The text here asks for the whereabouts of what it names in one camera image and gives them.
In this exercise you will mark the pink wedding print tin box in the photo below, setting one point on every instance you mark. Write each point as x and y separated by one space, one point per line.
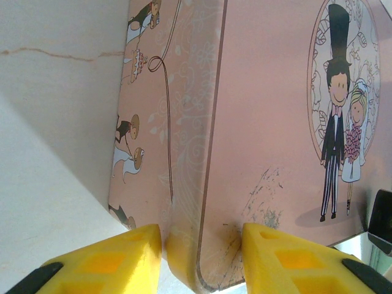
260 122

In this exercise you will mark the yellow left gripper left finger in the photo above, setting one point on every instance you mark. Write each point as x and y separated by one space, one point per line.
116 266

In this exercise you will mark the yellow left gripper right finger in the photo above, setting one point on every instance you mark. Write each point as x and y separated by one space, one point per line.
300 266

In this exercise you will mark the black object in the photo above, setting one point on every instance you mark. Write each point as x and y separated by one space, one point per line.
381 217

